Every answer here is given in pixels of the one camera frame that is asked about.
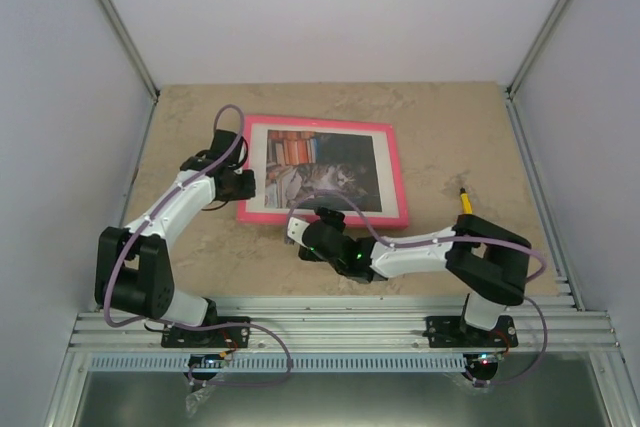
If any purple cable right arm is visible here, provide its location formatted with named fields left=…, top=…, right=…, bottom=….
left=284, top=189, right=549, bottom=388

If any yellow black pen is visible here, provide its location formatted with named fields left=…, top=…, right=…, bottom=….
left=459, top=187, right=473, bottom=214

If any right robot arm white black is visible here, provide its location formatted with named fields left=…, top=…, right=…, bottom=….
left=286, top=208, right=532, bottom=348

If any aluminium corner post left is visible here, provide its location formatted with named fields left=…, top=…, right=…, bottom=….
left=96, top=0, right=160, bottom=102

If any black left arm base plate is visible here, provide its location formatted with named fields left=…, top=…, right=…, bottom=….
left=160, top=326, right=250, bottom=350

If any pink picture frame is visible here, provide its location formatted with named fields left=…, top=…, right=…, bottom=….
left=235, top=113, right=411, bottom=231

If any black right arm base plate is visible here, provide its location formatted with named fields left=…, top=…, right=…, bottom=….
left=422, top=315, right=519, bottom=349

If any grey slotted cable duct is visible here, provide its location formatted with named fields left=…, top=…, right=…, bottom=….
left=88, top=353, right=475, bottom=374

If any aluminium side rail right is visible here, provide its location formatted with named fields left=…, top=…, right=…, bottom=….
left=503, top=88, right=586, bottom=311

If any metal sheet front panel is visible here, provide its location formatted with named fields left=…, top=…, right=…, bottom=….
left=46, top=352, right=639, bottom=426

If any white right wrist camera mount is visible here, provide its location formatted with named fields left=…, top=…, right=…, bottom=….
left=286, top=217, right=310, bottom=247

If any aluminium corner post right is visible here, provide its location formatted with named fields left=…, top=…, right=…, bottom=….
left=505, top=0, right=573, bottom=100

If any aluminium corner post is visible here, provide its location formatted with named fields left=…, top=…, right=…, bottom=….
left=505, top=0, right=573, bottom=100
left=96, top=0, right=160, bottom=102

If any aluminium rail front beam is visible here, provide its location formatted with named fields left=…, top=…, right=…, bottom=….
left=69, top=296, right=620, bottom=353

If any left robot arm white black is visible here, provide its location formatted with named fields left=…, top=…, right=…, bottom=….
left=94, top=129, right=256, bottom=346

